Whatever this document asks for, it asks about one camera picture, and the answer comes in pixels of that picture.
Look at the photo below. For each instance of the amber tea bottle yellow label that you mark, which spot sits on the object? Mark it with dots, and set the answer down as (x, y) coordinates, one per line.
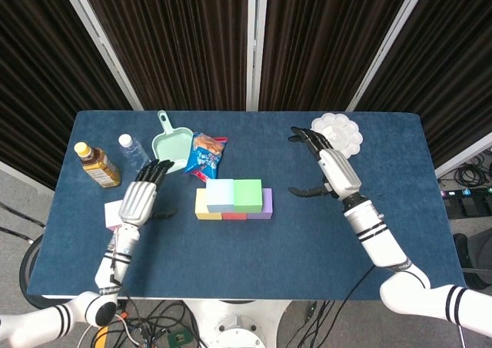
(100, 169)

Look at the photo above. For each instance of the purple cube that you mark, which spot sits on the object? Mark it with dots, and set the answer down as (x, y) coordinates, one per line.
(268, 204)

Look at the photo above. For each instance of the orange-red cube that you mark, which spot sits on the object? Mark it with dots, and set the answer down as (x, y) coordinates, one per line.
(234, 216)

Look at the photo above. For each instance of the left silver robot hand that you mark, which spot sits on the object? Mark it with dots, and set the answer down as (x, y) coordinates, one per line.
(136, 202)

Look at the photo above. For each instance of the green cube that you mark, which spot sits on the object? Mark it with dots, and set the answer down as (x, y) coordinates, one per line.
(248, 192)

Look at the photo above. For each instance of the yellow cube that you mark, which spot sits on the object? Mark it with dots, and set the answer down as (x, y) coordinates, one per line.
(201, 206)

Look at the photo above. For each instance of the mint green dustpan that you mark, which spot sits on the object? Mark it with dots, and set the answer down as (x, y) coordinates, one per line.
(171, 148)

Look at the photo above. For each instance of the white flower-shaped paint palette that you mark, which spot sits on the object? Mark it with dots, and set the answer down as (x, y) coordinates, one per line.
(344, 131)

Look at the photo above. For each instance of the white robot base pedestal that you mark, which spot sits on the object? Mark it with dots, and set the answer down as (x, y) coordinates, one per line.
(234, 325)

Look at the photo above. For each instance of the light blue cube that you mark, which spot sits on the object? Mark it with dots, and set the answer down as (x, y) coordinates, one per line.
(220, 192)

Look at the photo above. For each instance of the blue snack bag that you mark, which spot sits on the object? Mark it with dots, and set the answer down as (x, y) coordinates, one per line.
(203, 156)

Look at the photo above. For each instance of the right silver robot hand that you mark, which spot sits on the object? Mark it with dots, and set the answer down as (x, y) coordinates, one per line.
(340, 175)

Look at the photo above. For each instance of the pink cube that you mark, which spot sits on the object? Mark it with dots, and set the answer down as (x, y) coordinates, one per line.
(111, 213)

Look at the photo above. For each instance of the clear plastic water bottle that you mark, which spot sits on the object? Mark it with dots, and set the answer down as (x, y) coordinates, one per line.
(132, 154)

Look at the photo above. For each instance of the green circuit board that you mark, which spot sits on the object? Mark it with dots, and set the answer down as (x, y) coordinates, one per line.
(178, 338)

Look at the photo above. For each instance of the black office chair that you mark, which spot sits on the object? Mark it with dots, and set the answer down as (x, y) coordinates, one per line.
(478, 256)

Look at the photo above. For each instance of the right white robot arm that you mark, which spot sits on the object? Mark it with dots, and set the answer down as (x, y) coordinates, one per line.
(380, 244)

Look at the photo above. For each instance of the blue table cloth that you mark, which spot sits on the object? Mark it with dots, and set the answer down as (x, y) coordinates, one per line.
(246, 256)

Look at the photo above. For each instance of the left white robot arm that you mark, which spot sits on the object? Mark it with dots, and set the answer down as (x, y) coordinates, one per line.
(115, 256)

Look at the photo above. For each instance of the yellow floor tape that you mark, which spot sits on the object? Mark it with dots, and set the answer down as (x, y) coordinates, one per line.
(100, 332)

